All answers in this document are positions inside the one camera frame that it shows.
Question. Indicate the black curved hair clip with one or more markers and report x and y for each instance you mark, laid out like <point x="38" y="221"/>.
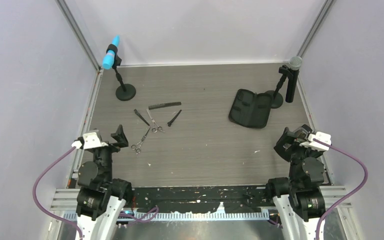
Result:
<point x="169" y="124"/>

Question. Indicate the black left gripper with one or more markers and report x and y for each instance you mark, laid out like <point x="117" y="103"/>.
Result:
<point x="121" y="140"/>

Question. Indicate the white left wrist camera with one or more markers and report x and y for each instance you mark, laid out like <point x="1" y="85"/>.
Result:
<point x="89" y="140"/>

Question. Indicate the black hair comb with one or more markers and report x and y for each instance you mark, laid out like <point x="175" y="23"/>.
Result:
<point x="164" y="105"/>

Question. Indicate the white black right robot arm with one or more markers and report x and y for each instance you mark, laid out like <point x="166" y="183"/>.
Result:
<point x="298" y="198"/>

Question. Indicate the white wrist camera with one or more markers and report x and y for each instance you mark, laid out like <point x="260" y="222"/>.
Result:
<point x="318" y="141"/>
<point x="89" y="140"/>

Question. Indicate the blue microphone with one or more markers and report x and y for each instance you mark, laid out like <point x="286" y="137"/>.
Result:
<point x="111" y="53"/>

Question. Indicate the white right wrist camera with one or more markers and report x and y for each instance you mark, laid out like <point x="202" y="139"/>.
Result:
<point x="318" y="141"/>

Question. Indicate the black silver microphone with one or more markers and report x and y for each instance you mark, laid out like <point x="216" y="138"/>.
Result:
<point x="294" y="66"/>

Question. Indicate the black microphone stand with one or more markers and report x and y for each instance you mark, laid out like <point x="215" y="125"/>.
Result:
<point x="277" y="99"/>
<point x="124" y="92"/>

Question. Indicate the aluminium frame rail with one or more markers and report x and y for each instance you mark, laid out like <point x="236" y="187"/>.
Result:
<point x="219" y="215"/>

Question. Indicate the black left microphone stand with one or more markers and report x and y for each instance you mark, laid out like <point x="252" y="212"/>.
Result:
<point x="124" y="92"/>

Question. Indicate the black mounting base plate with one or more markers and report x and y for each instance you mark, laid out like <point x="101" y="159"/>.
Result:
<point x="201" y="199"/>

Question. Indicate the silver hair scissors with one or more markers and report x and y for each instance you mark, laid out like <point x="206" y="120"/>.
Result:
<point x="137" y="147"/>

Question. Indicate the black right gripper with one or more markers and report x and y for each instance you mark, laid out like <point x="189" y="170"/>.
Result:
<point x="287" y="135"/>

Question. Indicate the black zip tool case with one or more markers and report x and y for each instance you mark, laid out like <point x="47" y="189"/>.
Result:
<point x="250" y="109"/>

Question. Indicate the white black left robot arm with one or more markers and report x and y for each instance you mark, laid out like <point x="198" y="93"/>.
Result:
<point x="101" y="197"/>

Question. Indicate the black right microphone stand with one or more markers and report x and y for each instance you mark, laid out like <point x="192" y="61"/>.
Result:
<point x="277" y="99"/>

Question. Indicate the silver thinning scissors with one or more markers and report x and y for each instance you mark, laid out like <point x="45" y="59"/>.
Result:
<point x="155" y="128"/>

